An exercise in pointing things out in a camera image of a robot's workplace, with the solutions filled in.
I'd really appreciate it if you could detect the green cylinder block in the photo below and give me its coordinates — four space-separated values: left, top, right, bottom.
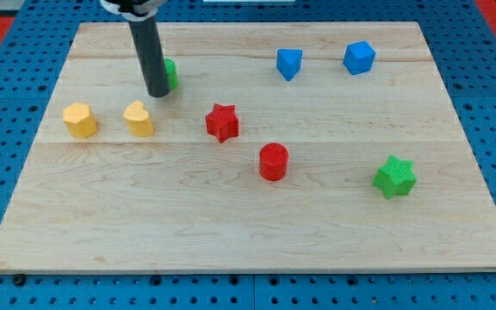
164 58 179 90

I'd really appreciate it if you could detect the red star block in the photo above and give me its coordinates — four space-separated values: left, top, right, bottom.
205 103 239 143

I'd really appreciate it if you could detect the green star block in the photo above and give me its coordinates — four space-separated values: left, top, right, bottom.
372 155 417 199

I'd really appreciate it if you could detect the red cylinder block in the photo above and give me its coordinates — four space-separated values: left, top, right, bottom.
259 143 289 181

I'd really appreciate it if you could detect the light wooden board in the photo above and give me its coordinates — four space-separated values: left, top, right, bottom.
0 22 496 275

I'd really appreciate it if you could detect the blue triangular prism block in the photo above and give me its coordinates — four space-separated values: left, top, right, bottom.
276 48 303 81

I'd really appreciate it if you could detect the yellow heart block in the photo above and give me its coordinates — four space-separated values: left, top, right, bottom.
123 101 154 137

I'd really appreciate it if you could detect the blue cube block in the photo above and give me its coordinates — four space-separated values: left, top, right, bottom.
343 40 375 75

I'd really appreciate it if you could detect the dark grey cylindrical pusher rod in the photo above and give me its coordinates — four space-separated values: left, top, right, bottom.
128 18 171 97

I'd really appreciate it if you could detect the yellow hexagon block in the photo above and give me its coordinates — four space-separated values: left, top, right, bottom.
62 102 98 139

